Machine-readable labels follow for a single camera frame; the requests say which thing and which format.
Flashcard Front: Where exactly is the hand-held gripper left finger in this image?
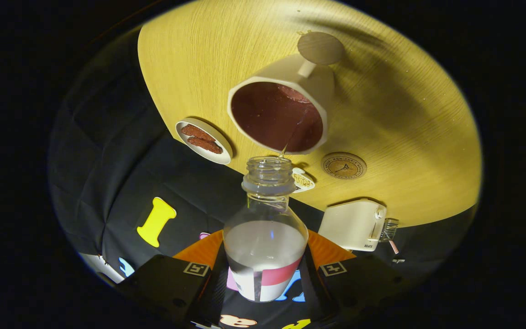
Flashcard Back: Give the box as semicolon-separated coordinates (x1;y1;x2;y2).
116;230;230;329

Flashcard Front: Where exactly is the clear juice bottle red label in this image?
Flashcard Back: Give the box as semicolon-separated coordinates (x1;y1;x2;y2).
223;156;309;303

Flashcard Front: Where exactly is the round wooden coaster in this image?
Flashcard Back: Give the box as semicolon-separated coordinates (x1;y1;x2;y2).
321;152;368;180

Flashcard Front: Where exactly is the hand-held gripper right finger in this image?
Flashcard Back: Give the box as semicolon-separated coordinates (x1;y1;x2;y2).
300;230;416;326

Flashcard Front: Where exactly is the white toaster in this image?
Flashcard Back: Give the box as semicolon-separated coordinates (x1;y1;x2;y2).
318;199;388;252

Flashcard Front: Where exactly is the white round plate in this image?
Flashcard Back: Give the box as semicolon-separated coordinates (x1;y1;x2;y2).
175;117;233;165

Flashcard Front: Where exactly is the wooden table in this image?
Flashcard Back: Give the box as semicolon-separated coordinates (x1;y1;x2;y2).
137;0;483;228

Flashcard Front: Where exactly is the brown meat piece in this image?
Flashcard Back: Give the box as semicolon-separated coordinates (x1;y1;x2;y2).
186;136;223;154
180;124;216;142

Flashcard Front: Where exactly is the white divided dish with beans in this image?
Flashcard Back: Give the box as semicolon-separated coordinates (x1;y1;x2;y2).
292;167;316;193

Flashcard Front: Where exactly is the metal wire mesh holder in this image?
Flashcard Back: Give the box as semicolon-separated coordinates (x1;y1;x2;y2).
379;218;400;243

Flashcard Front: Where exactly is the beige cup with disc handle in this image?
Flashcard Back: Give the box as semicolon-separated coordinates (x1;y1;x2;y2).
227;31;346;155

